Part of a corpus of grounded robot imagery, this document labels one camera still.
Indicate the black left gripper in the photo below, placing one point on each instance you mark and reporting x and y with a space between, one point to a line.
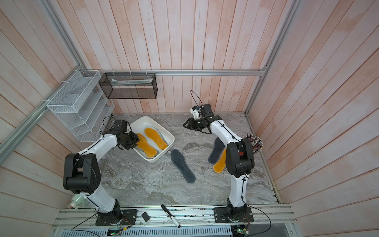
135 139

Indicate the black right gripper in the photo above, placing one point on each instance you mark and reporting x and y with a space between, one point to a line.
191 126

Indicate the yellow insole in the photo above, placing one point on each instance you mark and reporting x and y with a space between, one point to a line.
155 138
221 163
142 140

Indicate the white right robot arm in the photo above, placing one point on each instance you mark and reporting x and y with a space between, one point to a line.
239 152

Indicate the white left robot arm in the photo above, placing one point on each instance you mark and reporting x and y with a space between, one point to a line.
81 171

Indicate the white plastic storage box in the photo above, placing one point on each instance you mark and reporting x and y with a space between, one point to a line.
157 136

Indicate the small black box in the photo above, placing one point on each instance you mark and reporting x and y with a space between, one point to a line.
146 216

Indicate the dark grey insole centre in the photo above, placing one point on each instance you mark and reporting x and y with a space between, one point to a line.
179 161

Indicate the dark grey insole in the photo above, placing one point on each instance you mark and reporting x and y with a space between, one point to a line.
179 161
217 151

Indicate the dark grey insole right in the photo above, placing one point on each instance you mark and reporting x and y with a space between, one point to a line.
217 151

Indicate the black mesh basket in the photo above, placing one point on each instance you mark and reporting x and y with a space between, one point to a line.
129 85

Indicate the black marker pen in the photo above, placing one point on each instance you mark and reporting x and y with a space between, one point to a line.
172 217

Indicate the aluminium rail back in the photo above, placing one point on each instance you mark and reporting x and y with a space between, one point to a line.
232 72

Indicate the aluminium rail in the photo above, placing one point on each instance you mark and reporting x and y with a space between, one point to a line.
232 72
21 132

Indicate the white wire mesh shelf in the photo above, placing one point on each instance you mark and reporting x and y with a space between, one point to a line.
82 108

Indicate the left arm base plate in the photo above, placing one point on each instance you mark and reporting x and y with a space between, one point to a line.
118 217

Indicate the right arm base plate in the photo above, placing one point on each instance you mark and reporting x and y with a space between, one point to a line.
229 215

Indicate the aluminium rail left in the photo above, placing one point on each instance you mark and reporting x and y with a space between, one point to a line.
21 132

